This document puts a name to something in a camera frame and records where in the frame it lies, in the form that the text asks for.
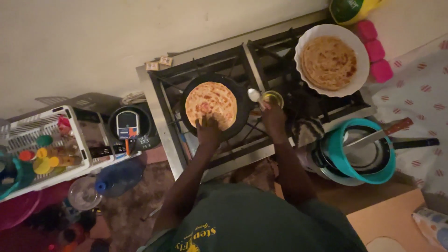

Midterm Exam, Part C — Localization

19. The white scalloped bowl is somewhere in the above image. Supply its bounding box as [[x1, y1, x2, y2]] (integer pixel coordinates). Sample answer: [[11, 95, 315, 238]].
[[294, 24, 370, 98]]

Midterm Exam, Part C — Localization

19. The clear glass lid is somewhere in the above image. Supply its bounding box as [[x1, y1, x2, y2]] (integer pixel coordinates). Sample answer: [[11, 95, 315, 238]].
[[67, 176, 103, 211]]

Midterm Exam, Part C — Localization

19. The white plastic crate with bottles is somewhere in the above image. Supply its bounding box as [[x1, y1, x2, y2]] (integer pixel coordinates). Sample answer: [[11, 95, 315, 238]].
[[0, 105, 116, 203]]

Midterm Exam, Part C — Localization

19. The blue and white electronic device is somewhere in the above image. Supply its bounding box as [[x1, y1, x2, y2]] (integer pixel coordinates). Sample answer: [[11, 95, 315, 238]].
[[116, 111, 140, 140]]

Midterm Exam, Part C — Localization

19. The pink plastic basin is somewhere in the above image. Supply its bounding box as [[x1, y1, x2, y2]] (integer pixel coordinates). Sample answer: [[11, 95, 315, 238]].
[[0, 191, 42, 231]]

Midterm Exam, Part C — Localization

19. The person's green shirt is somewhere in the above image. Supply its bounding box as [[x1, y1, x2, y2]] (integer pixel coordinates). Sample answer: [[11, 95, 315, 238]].
[[137, 182, 368, 252]]

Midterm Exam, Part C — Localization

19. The yellow and green container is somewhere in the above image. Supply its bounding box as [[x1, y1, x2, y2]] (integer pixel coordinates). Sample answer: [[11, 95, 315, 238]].
[[329, 0, 383, 26]]

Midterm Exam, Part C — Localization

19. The knife with brown handle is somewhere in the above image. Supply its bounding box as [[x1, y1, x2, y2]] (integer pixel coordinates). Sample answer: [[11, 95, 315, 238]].
[[343, 117, 414, 150]]

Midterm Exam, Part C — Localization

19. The steel gas stove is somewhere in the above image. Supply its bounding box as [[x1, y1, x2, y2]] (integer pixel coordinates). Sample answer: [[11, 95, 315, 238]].
[[136, 10, 378, 182]]

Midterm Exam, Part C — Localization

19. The teal plastic container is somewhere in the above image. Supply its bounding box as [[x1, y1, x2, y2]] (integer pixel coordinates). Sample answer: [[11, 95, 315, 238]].
[[0, 151, 25, 201]]

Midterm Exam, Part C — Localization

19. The steel pan with black handle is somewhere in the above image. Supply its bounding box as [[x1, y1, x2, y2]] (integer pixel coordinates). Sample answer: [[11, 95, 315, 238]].
[[311, 127, 440, 175]]

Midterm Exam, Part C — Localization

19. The person's right hand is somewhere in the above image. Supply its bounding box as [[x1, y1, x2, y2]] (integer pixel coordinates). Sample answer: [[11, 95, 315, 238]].
[[260, 101, 288, 142]]

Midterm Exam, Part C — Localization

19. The white round board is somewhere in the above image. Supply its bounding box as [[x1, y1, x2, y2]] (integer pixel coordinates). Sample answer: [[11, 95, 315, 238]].
[[366, 237, 407, 252]]

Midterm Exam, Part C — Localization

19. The blue plastic water bottle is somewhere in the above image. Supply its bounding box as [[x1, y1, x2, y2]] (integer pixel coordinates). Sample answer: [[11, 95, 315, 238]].
[[95, 158, 145, 198]]

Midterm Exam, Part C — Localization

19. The person's left hand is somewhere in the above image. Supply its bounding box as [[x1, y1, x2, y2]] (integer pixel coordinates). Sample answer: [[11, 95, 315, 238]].
[[195, 115, 223, 149]]

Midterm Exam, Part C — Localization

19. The black and white striped cloth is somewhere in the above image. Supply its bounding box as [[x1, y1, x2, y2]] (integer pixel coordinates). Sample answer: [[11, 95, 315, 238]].
[[290, 117, 325, 147]]

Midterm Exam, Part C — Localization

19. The black round pot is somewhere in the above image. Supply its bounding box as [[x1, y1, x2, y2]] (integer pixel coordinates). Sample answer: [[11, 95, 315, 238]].
[[108, 104, 154, 140]]

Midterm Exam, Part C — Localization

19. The pink plastic tray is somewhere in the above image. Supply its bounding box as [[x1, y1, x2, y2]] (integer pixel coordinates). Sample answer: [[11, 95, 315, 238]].
[[356, 20, 394, 84]]

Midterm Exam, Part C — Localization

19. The teal plastic basin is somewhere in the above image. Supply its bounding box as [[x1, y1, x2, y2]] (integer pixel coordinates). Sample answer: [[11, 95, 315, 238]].
[[324, 118, 397, 185]]

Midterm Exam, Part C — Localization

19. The brown cardboard sheet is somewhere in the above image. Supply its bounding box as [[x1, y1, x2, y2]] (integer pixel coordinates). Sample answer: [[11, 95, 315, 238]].
[[274, 182, 441, 252]]

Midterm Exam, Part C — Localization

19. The stack of cooked flatbreads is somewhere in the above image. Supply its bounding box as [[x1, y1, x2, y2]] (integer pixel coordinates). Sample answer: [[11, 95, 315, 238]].
[[301, 36, 358, 91]]

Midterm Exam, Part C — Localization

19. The blue patterned cloth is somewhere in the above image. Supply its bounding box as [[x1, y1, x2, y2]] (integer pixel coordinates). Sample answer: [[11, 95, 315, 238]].
[[412, 207, 448, 251]]

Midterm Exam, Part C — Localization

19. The flatbread with brown spots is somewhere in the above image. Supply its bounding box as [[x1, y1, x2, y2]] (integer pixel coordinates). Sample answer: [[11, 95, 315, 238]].
[[185, 81, 238, 131]]

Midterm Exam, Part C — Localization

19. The metal spoon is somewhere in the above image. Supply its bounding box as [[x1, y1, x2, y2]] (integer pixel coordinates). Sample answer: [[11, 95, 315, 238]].
[[247, 88, 265, 105]]

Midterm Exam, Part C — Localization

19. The white cloth with red stripes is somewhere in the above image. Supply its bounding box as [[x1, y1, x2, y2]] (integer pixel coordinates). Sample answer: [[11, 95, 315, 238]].
[[361, 34, 448, 196]]

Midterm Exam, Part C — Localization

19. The black frying pan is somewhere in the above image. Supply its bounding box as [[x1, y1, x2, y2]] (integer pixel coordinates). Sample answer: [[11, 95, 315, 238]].
[[179, 73, 251, 142]]

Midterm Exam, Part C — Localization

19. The small glass oil bowl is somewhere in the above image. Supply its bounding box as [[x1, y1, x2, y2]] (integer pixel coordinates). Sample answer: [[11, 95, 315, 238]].
[[262, 90, 284, 109]]

